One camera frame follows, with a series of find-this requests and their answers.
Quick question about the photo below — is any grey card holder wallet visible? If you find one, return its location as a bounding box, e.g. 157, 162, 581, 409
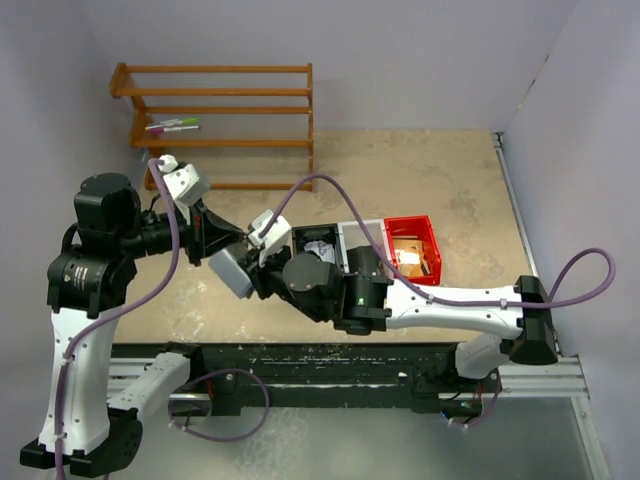
208, 247, 254, 299

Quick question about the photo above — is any black plastic bin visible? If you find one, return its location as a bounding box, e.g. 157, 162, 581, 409
291, 223, 345, 272

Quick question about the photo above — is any white plastic bin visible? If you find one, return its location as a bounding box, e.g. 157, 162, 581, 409
337, 219, 391, 273

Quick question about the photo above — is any red plastic bin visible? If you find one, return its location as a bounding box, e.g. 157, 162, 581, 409
384, 215, 442, 286

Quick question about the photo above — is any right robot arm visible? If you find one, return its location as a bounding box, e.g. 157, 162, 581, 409
239, 247, 558, 378

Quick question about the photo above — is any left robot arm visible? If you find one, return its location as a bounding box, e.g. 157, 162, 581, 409
20, 165, 243, 479

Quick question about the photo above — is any white VIP cards pile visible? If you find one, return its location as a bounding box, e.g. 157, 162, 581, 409
304, 240, 336, 263

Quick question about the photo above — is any gold cards pile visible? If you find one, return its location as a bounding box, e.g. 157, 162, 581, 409
393, 238, 431, 278

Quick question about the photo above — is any pink marker pen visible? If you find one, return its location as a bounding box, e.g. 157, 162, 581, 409
146, 125, 200, 134

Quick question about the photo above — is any green marker pen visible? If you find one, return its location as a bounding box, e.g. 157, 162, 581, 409
159, 117, 199, 127

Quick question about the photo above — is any wooden shelf rack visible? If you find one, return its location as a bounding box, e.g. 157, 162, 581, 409
109, 62, 315, 193

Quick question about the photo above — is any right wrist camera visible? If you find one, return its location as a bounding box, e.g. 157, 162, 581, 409
248, 209, 291, 267

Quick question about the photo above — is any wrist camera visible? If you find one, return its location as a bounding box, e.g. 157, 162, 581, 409
248, 209, 291, 267
160, 162, 211, 206

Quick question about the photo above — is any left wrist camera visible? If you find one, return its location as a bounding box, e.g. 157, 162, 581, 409
160, 162, 211, 206

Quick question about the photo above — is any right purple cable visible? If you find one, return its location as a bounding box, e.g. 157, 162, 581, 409
259, 173, 617, 306

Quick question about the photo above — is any loose purple cable loop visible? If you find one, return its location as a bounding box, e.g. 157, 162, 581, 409
167, 367, 271, 442

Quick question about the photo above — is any aluminium rail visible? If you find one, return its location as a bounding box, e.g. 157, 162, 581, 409
499, 357, 589, 398

